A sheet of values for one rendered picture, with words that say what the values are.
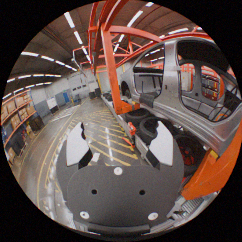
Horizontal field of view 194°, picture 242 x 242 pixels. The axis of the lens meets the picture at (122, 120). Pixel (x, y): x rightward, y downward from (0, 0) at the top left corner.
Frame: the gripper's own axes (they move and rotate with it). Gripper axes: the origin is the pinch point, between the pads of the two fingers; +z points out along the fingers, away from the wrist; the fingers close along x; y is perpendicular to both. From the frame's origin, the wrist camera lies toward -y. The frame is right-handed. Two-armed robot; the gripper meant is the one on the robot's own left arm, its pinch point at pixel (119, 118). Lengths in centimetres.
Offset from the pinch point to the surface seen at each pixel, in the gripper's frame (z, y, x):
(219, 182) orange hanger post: -30, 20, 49
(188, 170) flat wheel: -4, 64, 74
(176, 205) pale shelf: -38, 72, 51
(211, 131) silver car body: 10, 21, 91
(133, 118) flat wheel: 124, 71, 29
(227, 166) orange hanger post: -23, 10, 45
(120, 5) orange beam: 64, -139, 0
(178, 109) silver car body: 58, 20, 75
